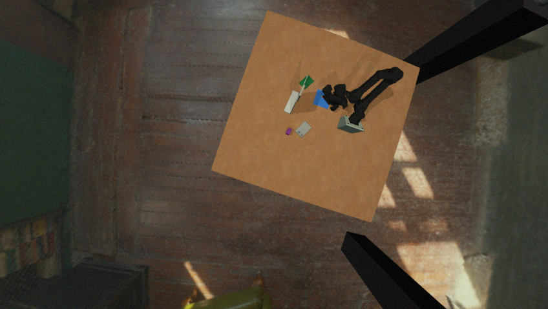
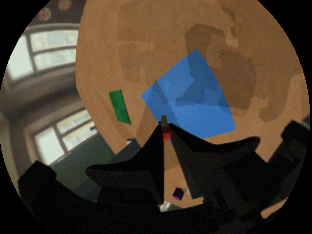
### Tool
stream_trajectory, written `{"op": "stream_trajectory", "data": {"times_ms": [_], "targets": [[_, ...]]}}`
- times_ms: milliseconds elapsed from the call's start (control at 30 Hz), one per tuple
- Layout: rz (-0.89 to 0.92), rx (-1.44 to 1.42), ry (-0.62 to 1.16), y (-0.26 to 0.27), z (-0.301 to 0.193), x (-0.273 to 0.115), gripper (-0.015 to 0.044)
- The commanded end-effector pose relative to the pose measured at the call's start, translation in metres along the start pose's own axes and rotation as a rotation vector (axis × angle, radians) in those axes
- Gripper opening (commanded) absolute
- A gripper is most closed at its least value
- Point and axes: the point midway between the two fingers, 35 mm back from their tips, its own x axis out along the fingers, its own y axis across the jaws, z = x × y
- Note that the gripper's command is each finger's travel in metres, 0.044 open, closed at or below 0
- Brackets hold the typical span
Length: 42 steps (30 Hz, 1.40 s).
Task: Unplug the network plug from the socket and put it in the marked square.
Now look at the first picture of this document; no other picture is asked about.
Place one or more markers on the blue flat square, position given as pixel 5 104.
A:
pixel 320 101

